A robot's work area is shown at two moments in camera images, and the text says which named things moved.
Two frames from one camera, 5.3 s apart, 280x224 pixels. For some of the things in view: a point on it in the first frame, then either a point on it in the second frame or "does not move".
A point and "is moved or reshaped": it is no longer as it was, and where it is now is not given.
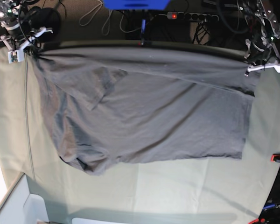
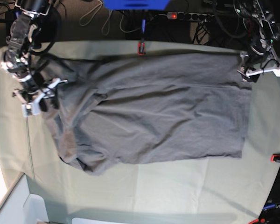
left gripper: [15, 37] -> [20, 67]
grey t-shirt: [113, 106] is moved or reshaped
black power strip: [192, 16] does not move
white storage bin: [18, 206] does not move
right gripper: [261, 50] does not move
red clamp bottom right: [260, 220] does not move
